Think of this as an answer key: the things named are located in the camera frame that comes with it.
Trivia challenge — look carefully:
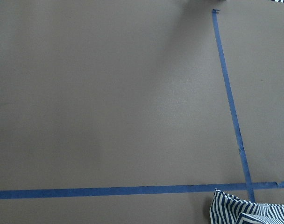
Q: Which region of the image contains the navy white striped polo shirt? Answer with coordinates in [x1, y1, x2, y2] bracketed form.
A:
[209, 189, 284, 224]

